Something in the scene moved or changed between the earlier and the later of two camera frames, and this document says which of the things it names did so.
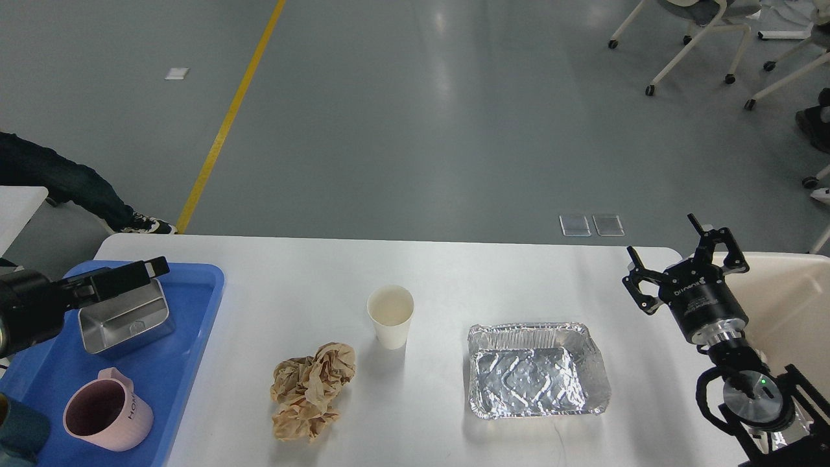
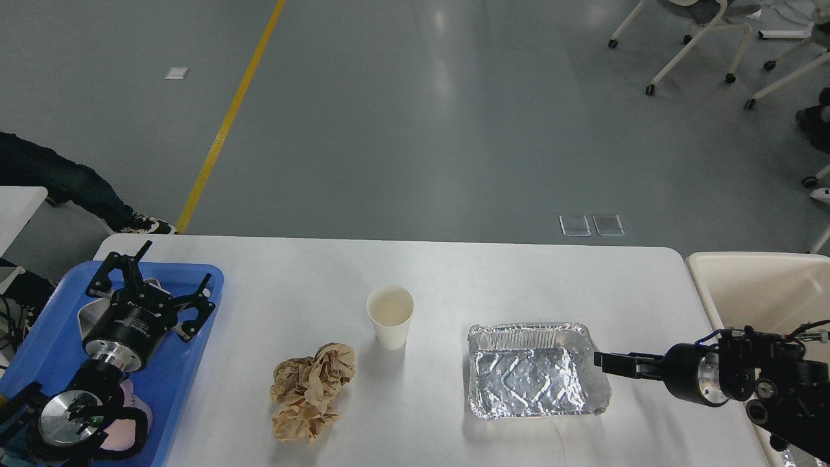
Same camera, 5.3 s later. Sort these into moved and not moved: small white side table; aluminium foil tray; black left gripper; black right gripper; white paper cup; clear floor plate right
Moved: black right gripper; black left gripper
Not moved: white paper cup; clear floor plate right; small white side table; aluminium foil tray
